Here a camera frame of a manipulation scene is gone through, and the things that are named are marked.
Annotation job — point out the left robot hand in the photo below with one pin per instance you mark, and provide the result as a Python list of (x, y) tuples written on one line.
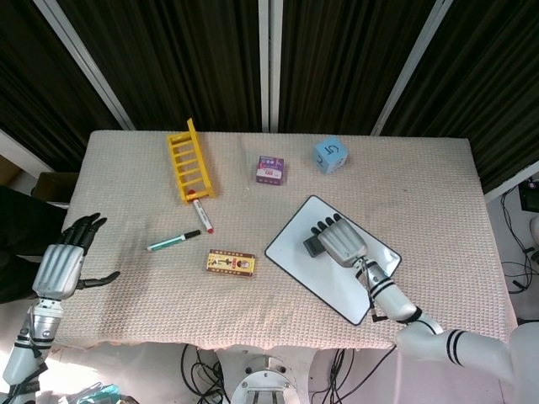
[(59, 265)]

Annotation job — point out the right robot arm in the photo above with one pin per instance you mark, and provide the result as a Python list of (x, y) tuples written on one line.
[(421, 320)]

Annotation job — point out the green marker with black cap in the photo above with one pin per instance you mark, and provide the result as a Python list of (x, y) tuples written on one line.
[(172, 240)]

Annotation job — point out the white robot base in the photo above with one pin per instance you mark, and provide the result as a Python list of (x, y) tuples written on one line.
[(266, 381)]

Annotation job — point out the white vertical frame post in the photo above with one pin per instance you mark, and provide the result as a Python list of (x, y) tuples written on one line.
[(269, 63)]

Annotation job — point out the white slanted frame bar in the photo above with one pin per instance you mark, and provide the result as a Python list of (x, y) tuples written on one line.
[(84, 63), (410, 67)]

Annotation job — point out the yellow plastic rack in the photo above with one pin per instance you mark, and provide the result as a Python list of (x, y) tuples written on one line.
[(190, 166)]

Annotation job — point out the purple small box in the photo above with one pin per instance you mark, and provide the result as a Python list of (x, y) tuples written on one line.
[(271, 169)]

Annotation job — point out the yellow red card box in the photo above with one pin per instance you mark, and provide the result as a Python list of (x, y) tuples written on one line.
[(231, 263)]

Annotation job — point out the black curtain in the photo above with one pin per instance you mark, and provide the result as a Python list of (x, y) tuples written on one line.
[(177, 59)]

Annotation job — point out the grey board eraser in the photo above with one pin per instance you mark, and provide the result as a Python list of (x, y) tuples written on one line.
[(313, 246)]

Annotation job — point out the white dry-erase board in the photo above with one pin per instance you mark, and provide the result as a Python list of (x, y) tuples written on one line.
[(295, 248)]

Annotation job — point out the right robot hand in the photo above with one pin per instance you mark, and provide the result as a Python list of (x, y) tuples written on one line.
[(340, 241)]

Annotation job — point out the red-capped white marker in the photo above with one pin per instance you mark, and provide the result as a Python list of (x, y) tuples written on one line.
[(202, 215)]

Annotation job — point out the blue number cube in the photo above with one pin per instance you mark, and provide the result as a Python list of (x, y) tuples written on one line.
[(331, 156)]

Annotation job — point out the beige textured table cloth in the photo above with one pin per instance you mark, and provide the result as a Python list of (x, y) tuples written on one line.
[(210, 311)]

